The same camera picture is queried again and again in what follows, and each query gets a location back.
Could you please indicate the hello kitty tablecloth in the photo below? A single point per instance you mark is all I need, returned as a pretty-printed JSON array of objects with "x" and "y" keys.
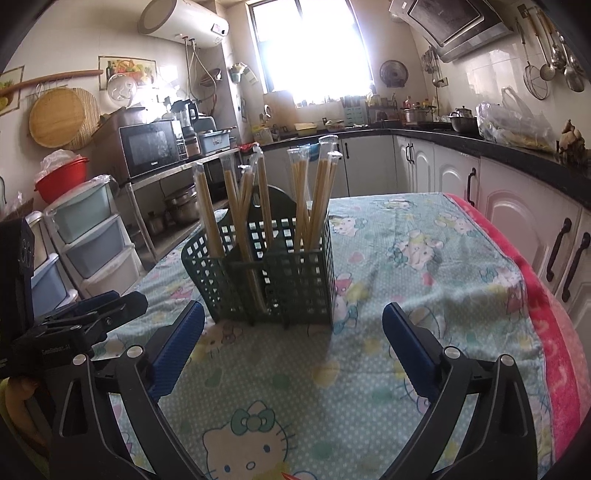
[{"x": 333, "y": 401}]

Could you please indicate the metal storage shelf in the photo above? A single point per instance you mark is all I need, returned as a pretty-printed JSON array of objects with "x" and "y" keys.
[{"x": 161, "y": 210}]

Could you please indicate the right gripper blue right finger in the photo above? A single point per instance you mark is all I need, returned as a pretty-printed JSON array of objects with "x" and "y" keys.
[{"x": 417, "y": 349}]

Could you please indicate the hanging steel ladle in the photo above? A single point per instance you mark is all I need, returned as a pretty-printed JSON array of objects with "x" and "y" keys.
[{"x": 547, "y": 69}]

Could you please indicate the black microwave oven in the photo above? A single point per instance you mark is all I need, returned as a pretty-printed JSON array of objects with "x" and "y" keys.
[{"x": 133, "y": 151}]

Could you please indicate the round wall fan vent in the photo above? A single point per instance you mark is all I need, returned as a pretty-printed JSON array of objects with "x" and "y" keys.
[{"x": 394, "y": 74}]

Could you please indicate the grey dish tray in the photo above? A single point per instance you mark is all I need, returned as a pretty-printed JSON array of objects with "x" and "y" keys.
[{"x": 213, "y": 141}]

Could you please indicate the plastic drawer tower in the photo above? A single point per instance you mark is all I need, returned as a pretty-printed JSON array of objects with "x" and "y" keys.
[{"x": 85, "y": 233}]

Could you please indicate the blender with black base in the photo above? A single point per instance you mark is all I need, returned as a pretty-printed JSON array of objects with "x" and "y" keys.
[{"x": 185, "y": 112}]

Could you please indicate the clear plastic bag with food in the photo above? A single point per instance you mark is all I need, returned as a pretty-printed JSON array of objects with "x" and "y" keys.
[{"x": 512, "y": 123}]

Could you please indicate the pink blanket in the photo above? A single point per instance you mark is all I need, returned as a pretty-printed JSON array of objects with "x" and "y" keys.
[{"x": 567, "y": 373}]

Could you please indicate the green plastic utensil basket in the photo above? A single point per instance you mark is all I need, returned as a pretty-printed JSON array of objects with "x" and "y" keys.
[{"x": 280, "y": 285}]

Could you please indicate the red plastic basin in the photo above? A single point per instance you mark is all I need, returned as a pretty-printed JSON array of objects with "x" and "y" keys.
[{"x": 62, "y": 180}]

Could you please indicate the steel pot on stove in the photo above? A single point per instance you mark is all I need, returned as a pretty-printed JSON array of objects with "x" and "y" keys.
[{"x": 463, "y": 121}]

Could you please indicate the white water heater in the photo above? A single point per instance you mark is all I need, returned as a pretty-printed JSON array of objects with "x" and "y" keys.
[{"x": 180, "y": 20}]

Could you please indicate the person's left hand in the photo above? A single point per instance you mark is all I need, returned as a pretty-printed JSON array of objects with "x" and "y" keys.
[{"x": 17, "y": 393}]

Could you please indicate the wooden chopstick pair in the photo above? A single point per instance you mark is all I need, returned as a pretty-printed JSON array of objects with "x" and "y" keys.
[{"x": 205, "y": 205}]

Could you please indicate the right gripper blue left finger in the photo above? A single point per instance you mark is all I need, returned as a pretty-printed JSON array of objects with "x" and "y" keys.
[{"x": 170, "y": 347}]

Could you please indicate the black range hood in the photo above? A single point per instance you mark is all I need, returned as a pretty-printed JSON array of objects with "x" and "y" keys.
[{"x": 454, "y": 28}]

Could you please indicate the round bamboo cutting board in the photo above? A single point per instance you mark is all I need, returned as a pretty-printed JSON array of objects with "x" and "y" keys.
[{"x": 64, "y": 118}]

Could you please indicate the hanging strainer ladle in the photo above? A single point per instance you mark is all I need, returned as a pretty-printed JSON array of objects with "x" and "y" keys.
[{"x": 534, "y": 83}]

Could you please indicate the stacked steel pots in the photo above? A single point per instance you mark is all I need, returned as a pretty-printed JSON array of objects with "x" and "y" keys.
[{"x": 182, "y": 205}]

